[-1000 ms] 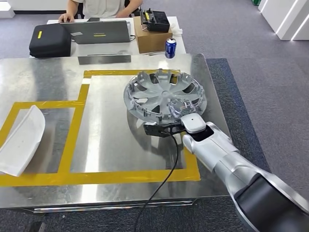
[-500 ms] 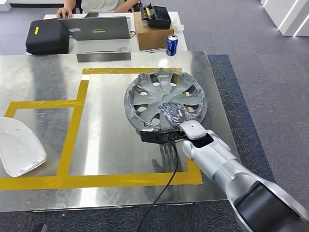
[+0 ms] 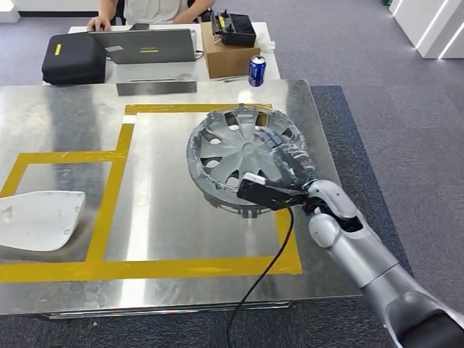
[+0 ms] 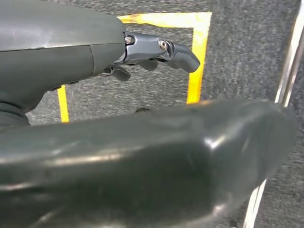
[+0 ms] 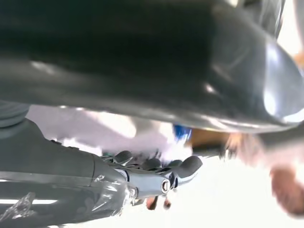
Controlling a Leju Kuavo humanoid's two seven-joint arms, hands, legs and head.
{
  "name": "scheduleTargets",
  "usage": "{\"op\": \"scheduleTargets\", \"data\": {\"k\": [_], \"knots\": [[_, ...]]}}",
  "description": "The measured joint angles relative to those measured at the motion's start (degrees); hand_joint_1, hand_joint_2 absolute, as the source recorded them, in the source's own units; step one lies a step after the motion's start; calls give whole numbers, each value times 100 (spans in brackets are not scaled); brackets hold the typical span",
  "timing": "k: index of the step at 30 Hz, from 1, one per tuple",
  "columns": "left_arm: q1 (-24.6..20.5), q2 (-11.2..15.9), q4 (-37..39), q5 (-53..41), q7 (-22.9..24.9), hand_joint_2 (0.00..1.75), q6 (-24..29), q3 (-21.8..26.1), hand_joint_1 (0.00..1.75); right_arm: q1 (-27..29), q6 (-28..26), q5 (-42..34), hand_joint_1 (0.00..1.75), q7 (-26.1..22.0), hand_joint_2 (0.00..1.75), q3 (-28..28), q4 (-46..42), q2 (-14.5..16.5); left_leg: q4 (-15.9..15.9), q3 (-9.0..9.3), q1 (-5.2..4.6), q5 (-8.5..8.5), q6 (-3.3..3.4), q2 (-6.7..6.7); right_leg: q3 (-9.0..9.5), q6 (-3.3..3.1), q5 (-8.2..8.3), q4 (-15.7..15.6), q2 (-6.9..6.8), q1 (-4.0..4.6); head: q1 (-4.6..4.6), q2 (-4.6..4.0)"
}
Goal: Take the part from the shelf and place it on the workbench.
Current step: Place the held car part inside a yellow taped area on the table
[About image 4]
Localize stainless steel workbench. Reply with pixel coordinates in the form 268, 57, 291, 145
242, 0, 304, 228

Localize yellow floor tape square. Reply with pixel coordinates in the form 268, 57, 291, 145
57, 12, 213, 124

